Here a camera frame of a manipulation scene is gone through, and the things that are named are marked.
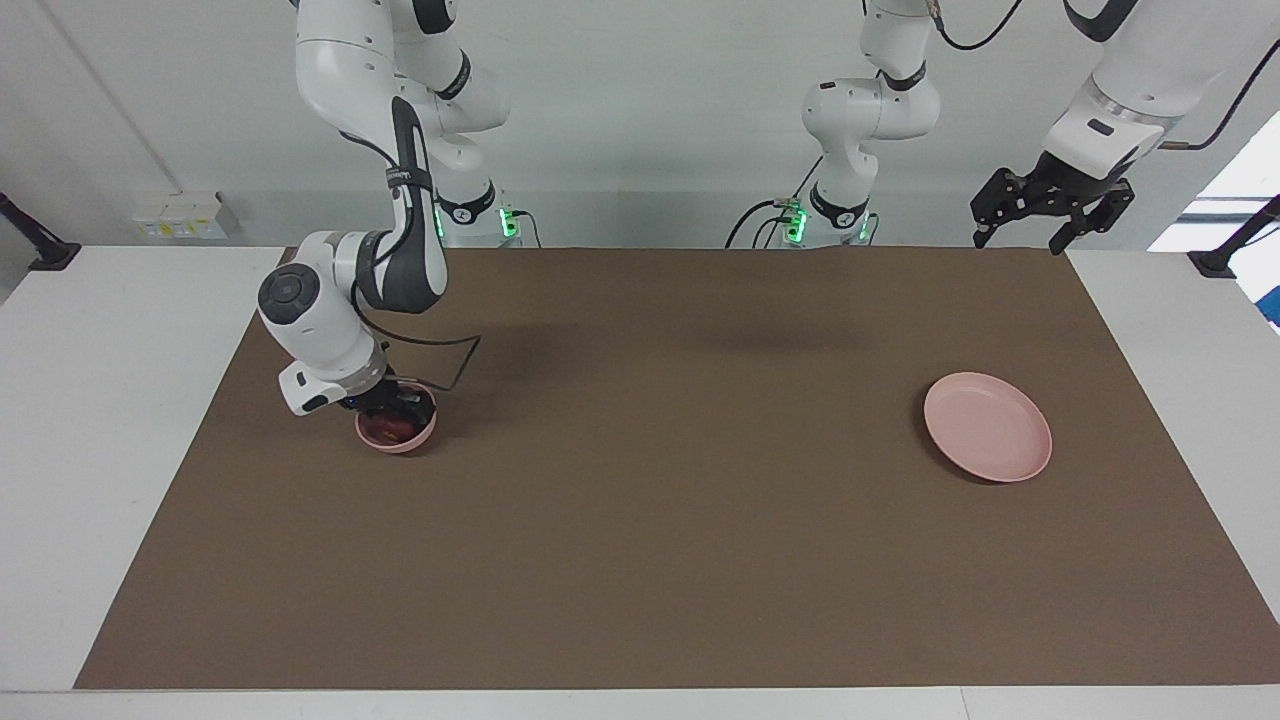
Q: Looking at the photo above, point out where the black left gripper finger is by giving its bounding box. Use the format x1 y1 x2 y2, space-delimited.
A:
1048 178 1136 256
970 168 1041 248

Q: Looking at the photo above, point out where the pink bowl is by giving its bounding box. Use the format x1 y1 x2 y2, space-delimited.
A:
355 381 438 455

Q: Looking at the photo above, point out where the pink plate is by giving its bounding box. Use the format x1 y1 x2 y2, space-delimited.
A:
923 372 1053 484

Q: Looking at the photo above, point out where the brown table mat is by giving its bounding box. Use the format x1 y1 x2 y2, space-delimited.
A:
73 247 1280 691

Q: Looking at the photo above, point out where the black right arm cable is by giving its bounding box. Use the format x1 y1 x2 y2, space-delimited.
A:
340 130 483 393

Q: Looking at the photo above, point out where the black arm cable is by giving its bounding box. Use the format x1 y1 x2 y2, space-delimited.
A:
930 0 1280 153
340 130 483 393

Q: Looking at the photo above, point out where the black clamp mount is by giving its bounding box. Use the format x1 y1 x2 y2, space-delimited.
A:
1188 195 1280 279
0 192 83 273

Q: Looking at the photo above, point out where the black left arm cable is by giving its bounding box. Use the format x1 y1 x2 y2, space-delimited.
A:
930 0 1280 153

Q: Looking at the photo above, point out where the white wall socket strip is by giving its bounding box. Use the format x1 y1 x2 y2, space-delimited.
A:
133 191 241 241

